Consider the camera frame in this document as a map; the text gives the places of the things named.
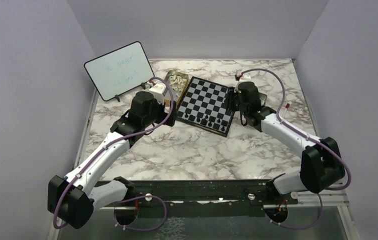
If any black chess rook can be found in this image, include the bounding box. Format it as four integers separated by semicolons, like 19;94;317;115
200;118;208;126

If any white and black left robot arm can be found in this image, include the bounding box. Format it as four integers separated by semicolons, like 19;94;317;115
47;91;177;230

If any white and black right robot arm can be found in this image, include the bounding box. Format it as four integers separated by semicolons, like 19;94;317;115
225;81;346;204

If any pile of white chess pieces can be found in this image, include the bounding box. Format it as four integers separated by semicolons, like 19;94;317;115
169;74;188;92

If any pink tin box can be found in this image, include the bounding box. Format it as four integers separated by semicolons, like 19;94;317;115
259;92;268;106

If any red capped marker pen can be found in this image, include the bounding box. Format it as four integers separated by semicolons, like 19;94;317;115
281;103;290;120

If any black and silver chessboard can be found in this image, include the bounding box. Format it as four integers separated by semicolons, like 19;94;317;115
177;76;234;137

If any small whiteboard with stand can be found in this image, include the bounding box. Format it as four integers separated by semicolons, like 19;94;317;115
84;41;154;101

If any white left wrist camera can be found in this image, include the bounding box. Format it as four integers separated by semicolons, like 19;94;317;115
148;82;168;105

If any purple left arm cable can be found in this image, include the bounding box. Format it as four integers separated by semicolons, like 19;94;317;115
53;76;175;232

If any black mounting rail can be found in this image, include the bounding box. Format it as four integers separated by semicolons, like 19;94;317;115
96;178;348;219

